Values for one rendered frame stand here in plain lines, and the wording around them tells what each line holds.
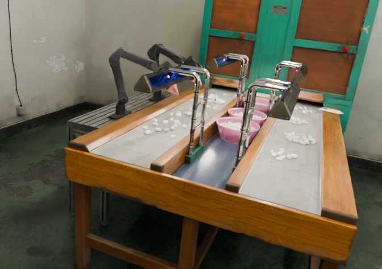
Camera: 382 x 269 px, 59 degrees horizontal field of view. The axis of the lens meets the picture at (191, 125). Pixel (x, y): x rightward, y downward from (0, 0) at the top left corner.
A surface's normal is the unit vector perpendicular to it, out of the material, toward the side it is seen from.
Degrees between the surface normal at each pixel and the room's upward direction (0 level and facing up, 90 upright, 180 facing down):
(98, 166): 90
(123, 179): 90
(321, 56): 90
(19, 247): 0
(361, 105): 90
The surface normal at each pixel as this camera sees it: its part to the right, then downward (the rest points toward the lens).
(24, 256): 0.11, -0.94
